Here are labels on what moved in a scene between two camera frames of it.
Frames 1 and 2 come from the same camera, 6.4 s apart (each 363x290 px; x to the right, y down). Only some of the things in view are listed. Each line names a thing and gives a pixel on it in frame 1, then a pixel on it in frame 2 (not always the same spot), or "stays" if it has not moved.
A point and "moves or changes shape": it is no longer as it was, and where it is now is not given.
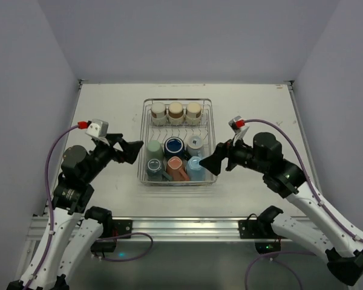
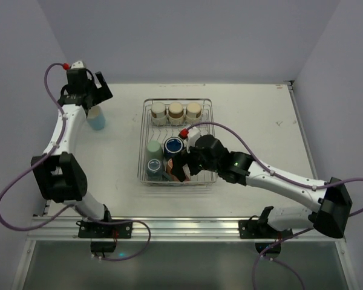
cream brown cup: [193, 113] stays
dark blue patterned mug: [174, 146] stays
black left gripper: [117, 148] -> [101, 91]
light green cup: [154, 150] stays
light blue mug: [195, 171] moves or changes shape
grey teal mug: [154, 171] stays
